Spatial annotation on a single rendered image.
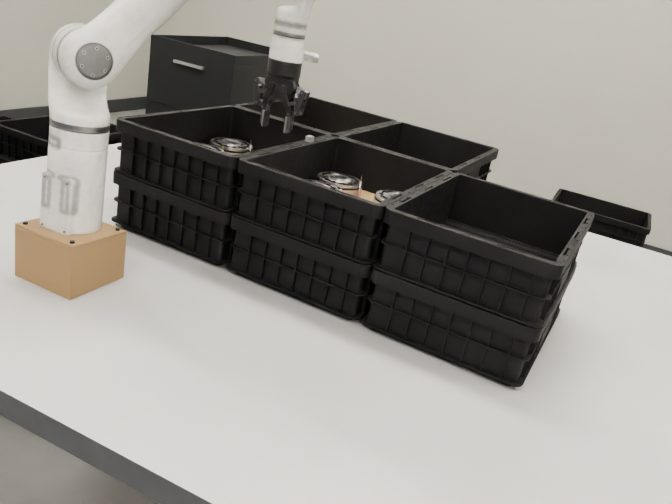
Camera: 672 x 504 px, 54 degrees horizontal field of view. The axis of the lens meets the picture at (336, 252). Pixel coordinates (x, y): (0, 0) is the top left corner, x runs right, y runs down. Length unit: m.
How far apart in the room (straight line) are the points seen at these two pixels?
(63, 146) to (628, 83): 3.80
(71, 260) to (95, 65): 0.31
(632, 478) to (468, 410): 0.24
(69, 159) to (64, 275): 0.19
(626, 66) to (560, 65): 0.38
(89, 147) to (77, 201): 0.09
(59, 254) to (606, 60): 3.82
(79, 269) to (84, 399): 0.29
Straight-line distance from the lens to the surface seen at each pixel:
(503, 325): 1.08
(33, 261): 1.20
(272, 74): 1.49
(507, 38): 4.59
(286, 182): 1.17
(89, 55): 1.09
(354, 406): 0.98
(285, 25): 1.48
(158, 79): 3.19
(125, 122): 1.39
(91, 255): 1.17
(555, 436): 1.07
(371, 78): 4.86
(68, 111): 1.13
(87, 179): 1.15
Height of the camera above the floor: 1.25
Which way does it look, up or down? 22 degrees down
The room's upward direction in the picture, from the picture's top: 11 degrees clockwise
